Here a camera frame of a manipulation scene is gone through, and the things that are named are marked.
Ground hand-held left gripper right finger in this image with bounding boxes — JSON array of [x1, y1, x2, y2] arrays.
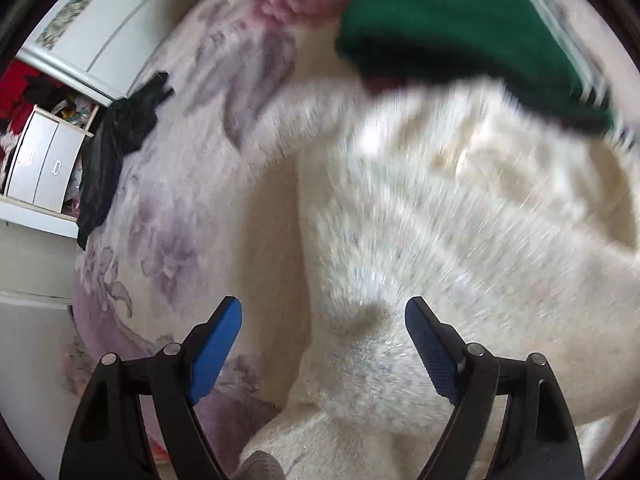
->
[[404, 296, 587, 480]]

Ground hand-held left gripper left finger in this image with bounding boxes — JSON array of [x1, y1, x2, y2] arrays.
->
[[59, 296, 244, 480]]

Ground white fluffy sweater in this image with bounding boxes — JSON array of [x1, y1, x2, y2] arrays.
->
[[239, 76, 640, 480]]

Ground red clothes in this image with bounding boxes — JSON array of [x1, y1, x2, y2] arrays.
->
[[0, 57, 53, 133]]

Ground grey cloth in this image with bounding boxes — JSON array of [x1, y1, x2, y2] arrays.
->
[[239, 450, 285, 480]]

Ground purple floral blanket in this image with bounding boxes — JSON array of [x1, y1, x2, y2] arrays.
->
[[60, 0, 568, 480]]

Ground white cabinet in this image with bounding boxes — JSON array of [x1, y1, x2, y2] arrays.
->
[[0, 195, 82, 307]]

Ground black cloth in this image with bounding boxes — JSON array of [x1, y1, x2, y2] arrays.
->
[[76, 71, 176, 252]]

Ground white drawer unit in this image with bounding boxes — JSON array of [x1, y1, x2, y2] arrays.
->
[[4, 105, 96, 213]]

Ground green sweater with striped trim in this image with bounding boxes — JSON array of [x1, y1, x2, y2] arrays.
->
[[334, 0, 640, 155]]

